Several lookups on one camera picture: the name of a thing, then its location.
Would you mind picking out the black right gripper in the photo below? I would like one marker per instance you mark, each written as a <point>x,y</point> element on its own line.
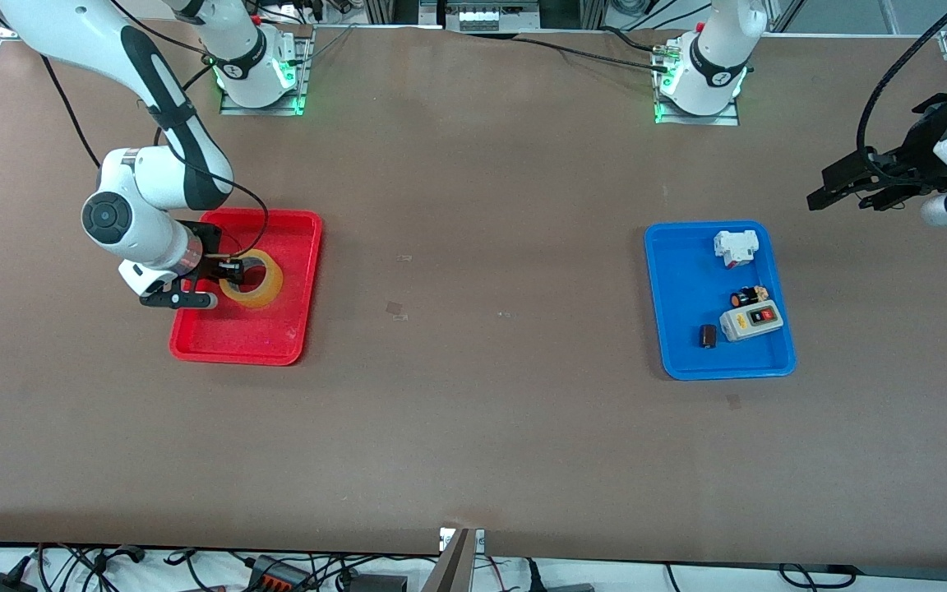
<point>208,243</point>

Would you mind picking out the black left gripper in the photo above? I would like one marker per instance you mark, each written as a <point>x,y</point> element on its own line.
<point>920,150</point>

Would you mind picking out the yellow clear tape roll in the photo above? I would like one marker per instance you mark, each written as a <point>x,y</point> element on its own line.
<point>270,284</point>

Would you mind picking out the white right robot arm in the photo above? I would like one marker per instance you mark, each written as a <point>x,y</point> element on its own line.
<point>145,177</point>

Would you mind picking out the red plastic tray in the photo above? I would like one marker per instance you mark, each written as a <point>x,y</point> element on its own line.
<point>276,329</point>

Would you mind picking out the white circuit breaker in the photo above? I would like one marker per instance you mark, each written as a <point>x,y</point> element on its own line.
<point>735,245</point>

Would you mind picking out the small orange black component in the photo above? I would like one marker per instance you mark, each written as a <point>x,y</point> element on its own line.
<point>746,297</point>

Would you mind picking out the dark cylindrical capacitor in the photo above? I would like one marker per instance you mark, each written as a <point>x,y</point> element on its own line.
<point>708,335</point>

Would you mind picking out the blue plastic tray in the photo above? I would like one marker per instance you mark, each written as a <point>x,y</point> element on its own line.
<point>675,345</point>

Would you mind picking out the orange black power strip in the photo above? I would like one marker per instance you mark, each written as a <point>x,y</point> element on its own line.
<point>276,573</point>

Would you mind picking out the grey metal beam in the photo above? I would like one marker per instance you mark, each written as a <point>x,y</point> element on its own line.
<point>450,571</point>

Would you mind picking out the black power adapter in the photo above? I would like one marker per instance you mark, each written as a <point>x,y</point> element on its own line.
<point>1,584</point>

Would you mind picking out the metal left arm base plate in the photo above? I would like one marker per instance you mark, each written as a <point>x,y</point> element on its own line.
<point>724,119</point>

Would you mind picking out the grey on-off switch box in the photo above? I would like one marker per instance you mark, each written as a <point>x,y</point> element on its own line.
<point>749,325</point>

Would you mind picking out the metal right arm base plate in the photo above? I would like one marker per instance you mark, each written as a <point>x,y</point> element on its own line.
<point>301,90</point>

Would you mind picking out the aluminium frame with power strip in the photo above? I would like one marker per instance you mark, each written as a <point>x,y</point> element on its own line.
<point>490,15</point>

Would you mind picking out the metal table edge bracket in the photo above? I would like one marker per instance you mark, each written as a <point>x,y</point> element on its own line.
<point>480,538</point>

